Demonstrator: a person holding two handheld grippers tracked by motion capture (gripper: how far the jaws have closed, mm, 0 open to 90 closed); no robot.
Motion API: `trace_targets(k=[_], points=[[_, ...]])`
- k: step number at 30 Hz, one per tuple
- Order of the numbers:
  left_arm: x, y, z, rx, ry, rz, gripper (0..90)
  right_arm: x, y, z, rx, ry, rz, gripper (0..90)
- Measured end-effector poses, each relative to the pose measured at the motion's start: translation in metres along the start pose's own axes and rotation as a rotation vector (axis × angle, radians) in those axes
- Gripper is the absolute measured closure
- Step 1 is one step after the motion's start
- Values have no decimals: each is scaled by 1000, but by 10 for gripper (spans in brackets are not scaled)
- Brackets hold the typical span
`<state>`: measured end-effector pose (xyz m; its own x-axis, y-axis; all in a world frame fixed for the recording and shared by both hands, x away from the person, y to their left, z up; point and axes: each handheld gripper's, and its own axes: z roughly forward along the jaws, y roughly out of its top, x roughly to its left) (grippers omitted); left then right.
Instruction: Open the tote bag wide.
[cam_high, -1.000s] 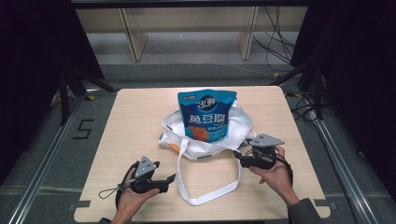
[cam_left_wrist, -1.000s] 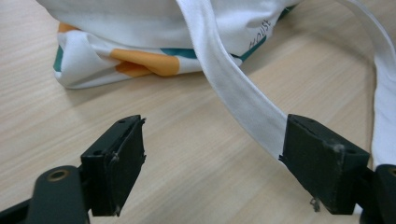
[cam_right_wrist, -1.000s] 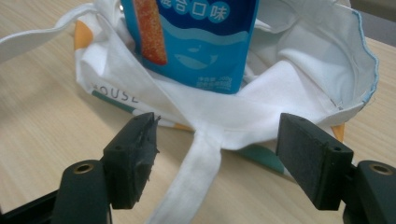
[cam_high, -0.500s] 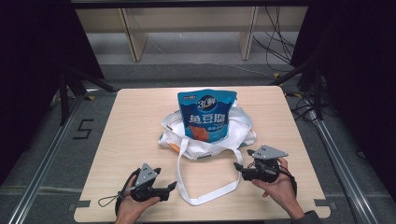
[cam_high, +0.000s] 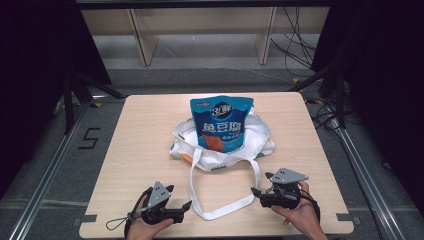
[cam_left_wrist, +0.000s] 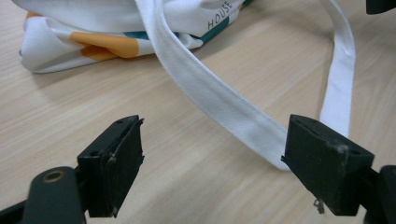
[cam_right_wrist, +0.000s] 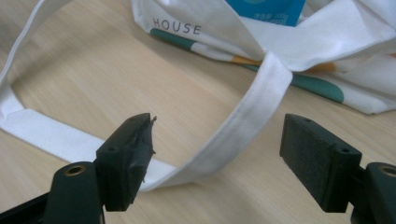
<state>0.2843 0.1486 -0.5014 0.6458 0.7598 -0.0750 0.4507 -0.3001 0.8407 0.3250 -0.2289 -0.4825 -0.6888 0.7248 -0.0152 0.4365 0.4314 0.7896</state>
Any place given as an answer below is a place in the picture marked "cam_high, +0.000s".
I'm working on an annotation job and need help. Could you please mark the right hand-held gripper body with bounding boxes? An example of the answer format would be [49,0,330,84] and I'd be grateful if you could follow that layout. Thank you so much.
[260,167,310,211]

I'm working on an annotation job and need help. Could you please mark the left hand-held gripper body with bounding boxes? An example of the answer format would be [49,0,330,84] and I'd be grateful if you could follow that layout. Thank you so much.
[140,181,186,225]

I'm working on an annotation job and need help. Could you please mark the white tote bag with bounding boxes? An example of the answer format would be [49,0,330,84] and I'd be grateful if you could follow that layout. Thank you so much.
[168,106,277,222]

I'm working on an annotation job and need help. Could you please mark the blue snack packet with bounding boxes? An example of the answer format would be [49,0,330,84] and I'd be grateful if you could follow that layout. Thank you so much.
[189,95,255,154]

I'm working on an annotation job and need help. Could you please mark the person's left hand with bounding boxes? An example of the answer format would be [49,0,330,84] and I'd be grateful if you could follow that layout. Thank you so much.
[126,197,175,240]

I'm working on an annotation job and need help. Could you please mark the person's right hand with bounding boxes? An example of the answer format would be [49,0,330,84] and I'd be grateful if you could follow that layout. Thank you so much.
[271,181,323,235]

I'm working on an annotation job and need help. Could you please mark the black metal stand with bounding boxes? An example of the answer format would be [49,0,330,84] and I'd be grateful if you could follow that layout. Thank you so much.
[62,70,125,135]
[287,61,347,130]

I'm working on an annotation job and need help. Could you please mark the black curtain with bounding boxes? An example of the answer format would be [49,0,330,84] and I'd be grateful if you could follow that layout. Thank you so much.
[0,0,113,199]
[310,0,424,216]

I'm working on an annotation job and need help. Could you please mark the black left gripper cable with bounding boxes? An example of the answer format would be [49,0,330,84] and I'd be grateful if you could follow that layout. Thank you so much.
[123,187,154,238]

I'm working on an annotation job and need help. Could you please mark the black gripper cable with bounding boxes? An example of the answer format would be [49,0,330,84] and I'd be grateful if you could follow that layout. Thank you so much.
[299,190,322,224]
[123,187,154,238]

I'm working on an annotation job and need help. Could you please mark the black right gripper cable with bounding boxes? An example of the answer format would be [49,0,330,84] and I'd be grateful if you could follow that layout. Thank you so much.
[299,190,322,224]

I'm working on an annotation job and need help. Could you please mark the grey looped cable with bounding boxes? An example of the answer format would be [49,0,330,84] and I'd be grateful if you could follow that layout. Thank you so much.
[105,215,135,232]

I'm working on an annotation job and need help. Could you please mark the black floor cables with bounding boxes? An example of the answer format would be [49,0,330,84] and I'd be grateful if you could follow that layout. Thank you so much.
[305,98,345,132]

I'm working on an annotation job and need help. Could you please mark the metal floor rail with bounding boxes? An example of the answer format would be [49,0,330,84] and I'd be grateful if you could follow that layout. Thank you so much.
[7,95,98,240]
[328,121,407,240]

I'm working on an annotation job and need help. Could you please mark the thin white floor cable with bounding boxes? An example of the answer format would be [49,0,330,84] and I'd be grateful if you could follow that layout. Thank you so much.
[223,67,295,85]

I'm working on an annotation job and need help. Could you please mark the black hanging cables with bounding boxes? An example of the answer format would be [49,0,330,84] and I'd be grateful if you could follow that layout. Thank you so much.
[270,6,318,70]

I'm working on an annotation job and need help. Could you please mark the beige wooden table frame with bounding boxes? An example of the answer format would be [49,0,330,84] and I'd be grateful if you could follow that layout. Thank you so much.
[75,0,334,67]

